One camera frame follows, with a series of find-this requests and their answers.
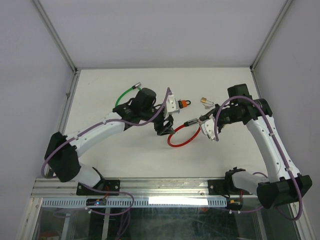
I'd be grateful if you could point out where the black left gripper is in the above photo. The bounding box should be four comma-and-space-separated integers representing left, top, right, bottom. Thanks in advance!
141, 105, 176, 136

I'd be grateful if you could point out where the red cable lock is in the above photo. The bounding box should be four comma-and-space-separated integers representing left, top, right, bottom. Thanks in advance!
167, 118, 201, 148

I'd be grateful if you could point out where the small brass long-shackle padlock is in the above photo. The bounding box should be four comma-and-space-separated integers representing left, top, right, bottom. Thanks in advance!
200, 97, 215, 109

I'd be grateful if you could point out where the orange black padlock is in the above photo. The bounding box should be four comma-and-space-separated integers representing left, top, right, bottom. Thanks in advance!
178, 99, 191, 109

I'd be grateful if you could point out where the green cable lock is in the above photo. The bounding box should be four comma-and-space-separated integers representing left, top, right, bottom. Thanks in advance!
114, 82, 142, 107

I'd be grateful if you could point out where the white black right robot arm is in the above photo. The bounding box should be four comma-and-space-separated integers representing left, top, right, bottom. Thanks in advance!
198, 83, 313, 209

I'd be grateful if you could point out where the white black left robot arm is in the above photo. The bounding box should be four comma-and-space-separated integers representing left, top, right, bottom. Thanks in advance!
44, 88, 176, 195

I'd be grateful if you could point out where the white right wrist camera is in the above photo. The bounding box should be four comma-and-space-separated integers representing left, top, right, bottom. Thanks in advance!
199, 117, 219, 142

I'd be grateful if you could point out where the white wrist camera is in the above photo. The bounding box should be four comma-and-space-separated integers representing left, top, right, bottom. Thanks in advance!
164, 93, 180, 117
199, 117, 219, 142

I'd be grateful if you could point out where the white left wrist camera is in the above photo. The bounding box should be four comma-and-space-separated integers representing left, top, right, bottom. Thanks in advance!
164, 93, 180, 117

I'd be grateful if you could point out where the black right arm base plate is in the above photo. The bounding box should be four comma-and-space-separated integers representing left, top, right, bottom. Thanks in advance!
207, 179, 235, 197

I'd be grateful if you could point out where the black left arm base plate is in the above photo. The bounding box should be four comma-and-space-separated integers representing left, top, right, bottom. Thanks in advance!
76, 179, 121, 196

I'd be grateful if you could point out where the aluminium mounting rail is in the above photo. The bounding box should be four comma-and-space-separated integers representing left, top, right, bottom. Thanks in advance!
31, 176, 301, 198

